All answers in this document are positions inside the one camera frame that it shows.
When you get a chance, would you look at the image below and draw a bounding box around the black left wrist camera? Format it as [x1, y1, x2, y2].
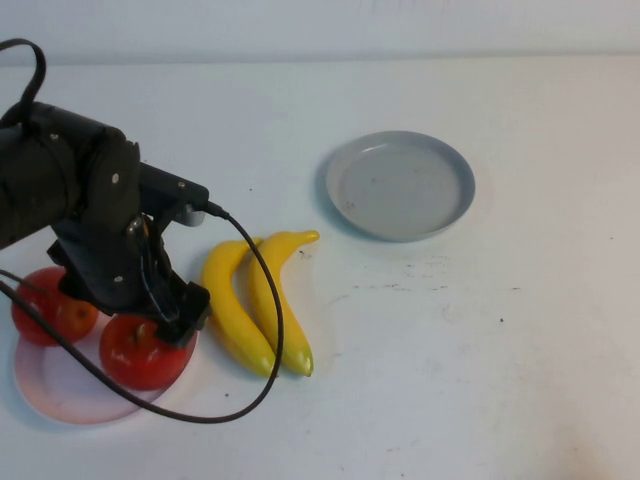
[138, 162, 211, 227]

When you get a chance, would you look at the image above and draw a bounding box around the yellow banana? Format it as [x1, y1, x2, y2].
[248, 229, 321, 377]
[199, 237, 279, 379]

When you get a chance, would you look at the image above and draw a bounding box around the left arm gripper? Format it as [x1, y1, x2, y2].
[47, 213, 211, 349]

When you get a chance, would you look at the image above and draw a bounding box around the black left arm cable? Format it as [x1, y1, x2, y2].
[0, 38, 47, 126]

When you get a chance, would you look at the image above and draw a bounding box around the black left wrist camera cable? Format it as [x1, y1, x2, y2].
[0, 199, 285, 425]

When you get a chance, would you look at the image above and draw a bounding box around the grey round plate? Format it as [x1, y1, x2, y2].
[315, 130, 476, 244]

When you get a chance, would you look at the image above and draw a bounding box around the red apple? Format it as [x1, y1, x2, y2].
[10, 266, 100, 347]
[98, 314, 194, 392]

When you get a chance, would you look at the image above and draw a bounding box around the pink round plate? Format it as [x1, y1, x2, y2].
[13, 324, 200, 426]

